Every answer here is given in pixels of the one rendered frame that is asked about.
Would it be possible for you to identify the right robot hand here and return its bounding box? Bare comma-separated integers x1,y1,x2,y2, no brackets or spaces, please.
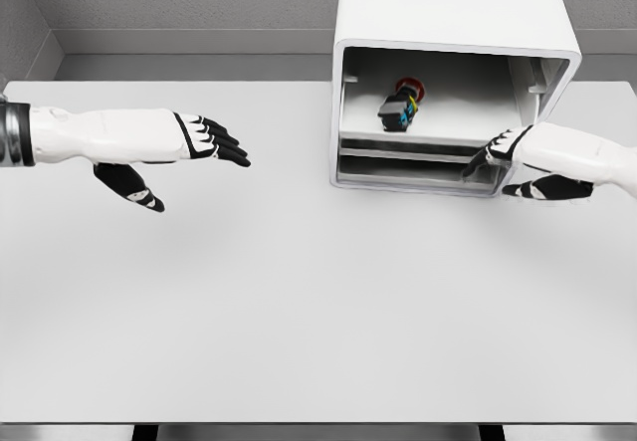
461,121,598,207

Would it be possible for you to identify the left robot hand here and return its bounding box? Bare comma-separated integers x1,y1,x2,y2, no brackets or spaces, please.
92,108,252,214

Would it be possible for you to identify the white tabletop storage cabinet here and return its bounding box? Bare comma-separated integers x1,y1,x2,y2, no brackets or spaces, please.
327,0,583,200

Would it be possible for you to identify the white cabinet drawer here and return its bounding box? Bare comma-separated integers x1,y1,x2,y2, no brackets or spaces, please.
339,81,537,151
336,153,503,194

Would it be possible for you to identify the black load switch red knob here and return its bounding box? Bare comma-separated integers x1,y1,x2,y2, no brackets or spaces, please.
377,77,426,133

